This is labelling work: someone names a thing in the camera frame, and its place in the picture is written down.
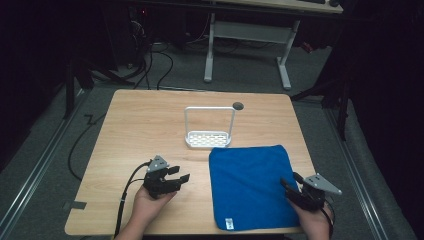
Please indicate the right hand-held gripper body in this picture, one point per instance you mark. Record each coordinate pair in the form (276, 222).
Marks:
(315, 193)

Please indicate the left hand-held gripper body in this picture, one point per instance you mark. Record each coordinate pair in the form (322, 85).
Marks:
(156, 182)

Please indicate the blue towel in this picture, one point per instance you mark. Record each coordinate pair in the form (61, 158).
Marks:
(250, 186)

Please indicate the person's left hand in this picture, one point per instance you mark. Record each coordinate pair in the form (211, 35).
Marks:
(150, 203)

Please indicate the person's right hand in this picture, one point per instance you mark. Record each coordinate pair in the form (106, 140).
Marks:
(313, 220)

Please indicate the white drying rack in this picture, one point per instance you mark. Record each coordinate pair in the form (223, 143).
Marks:
(207, 138)

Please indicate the grey tape strip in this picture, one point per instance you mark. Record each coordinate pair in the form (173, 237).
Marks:
(78, 205)

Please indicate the black metal stand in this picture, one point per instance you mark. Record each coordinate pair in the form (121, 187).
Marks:
(78, 71)
(340, 100)

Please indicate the grey round table grommet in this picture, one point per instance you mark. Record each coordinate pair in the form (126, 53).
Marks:
(238, 106)

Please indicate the white-legged wooden desk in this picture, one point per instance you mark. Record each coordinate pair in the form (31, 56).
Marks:
(248, 31)

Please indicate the black keyboard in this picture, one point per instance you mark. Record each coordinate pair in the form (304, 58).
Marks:
(311, 1)

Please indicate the black computer mouse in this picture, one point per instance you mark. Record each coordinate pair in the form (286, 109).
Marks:
(334, 2)

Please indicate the metal floor rail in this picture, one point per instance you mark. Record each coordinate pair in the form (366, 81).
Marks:
(356, 173)
(40, 163)

